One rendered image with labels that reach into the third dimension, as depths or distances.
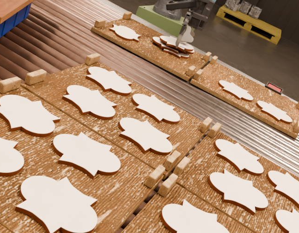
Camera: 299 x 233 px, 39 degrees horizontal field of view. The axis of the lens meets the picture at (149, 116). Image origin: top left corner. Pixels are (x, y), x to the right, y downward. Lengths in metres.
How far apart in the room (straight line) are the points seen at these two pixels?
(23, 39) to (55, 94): 0.33
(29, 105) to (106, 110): 0.19
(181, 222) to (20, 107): 0.41
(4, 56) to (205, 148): 0.60
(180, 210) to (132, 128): 0.27
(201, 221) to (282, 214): 0.24
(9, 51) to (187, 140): 0.55
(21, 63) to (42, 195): 0.55
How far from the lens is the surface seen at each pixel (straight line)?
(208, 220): 0.84
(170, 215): 0.80
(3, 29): 1.28
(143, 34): 1.76
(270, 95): 1.75
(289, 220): 1.00
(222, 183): 0.97
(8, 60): 1.18
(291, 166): 1.31
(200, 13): 1.65
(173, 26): 2.11
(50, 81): 1.10
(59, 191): 0.75
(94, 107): 1.03
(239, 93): 1.57
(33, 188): 0.74
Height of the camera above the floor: 1.42
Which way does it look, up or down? 26 degrees down
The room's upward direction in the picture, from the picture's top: 24 degrees clockwise
